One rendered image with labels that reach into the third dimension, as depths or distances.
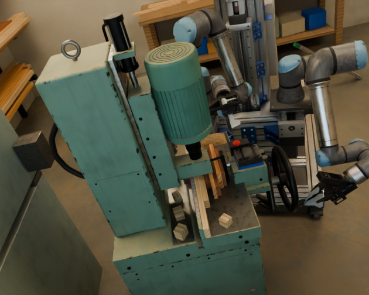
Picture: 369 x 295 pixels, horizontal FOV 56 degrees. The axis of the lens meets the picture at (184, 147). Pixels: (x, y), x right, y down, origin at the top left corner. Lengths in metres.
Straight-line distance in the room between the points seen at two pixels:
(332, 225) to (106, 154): 1.64
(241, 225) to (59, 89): 0.75
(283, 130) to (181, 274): 0.93
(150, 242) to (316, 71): 0.95
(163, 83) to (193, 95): 0.11
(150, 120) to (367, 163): 0.85
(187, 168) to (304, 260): 1.14
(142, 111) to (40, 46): 3.88
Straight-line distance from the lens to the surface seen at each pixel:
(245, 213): 1.29
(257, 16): 1.99
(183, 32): 1.60
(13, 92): 3.93
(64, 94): 1.09
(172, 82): 1.08
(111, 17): 1.08
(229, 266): 1.51
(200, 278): 1.55
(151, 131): 1.18
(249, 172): 1.37
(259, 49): 2.07
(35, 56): 5.02
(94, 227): 2.76
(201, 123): 1.18
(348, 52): 1.54
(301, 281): 2.18
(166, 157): 1.25
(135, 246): 1.43
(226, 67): 1.73
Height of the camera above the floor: 1.87
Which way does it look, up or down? 36 degrees down
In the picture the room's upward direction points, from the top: 15 degrees counter-clockwise
